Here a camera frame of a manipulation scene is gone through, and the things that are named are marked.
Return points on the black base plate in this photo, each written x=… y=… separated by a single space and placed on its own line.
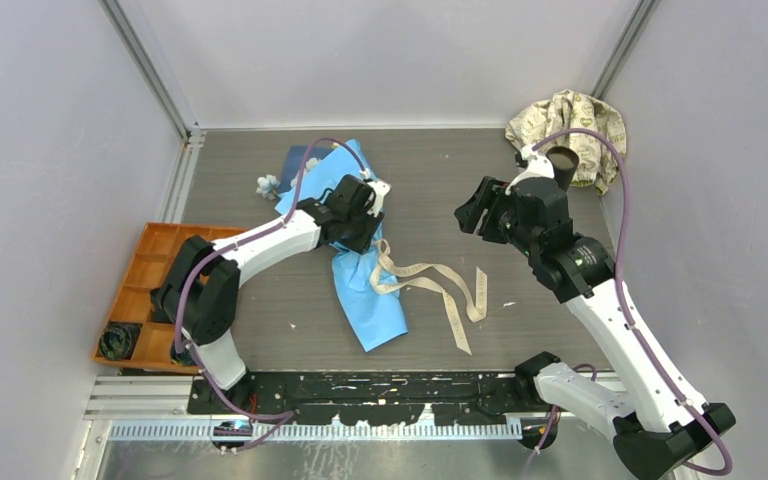
x=388 y=398

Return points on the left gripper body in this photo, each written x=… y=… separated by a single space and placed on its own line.
x=361 y=229

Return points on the cream ribbon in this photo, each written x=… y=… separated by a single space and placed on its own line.
x=387 y=277

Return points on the rolled dark item middle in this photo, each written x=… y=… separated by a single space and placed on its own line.
x=158 y=313

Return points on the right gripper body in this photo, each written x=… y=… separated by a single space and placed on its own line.
x=501 y=220

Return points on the rolled dark item front left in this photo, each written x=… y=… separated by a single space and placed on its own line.
x=118 y=341

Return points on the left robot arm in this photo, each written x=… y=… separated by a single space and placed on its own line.
x=199 y=293

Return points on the blue paper flower bouquet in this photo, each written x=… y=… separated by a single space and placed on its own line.
x=374 y=318

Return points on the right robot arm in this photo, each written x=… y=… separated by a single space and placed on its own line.
x=660 y=422

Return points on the patterned cream cloth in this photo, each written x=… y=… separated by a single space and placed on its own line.
x=568 y=109

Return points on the aluminium rail frame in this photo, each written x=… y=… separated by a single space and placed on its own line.
x=289 y=318

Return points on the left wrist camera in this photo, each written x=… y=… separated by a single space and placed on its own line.
x=373 y=195

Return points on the rolled dark item front right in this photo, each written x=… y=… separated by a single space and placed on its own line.
x=182 y=358

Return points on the black vase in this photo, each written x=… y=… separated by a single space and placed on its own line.
x=565 y=162

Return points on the rolled dark item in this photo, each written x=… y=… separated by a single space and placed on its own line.
x=158 y=313
x=118 y=341
x=182 y=358

